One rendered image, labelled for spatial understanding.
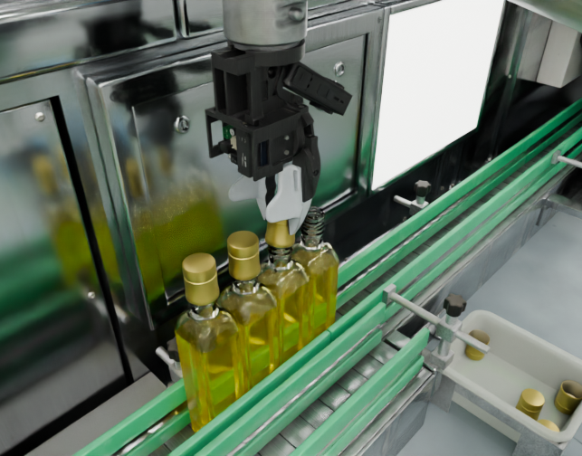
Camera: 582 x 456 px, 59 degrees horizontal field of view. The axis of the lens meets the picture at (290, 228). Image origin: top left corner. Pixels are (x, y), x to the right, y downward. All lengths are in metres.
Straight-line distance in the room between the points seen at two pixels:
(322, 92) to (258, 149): 0.09
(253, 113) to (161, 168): 0.18
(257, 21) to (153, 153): 0.22
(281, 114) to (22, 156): 0.26
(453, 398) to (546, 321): 0.33
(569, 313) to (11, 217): 1.01
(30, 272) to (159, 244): 0.15
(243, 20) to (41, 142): 0.25
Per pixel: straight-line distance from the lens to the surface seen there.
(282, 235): 0.59
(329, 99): 0.56
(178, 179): 0.65
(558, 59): 1.62
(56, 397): 0.77
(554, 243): 1.40
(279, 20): 0.47
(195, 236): 0.70
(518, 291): 1.21
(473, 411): 0.91
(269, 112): 0.51
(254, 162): 0.48
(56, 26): 0.54
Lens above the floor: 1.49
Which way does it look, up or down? 35 degrees down
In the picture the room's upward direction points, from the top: straight up
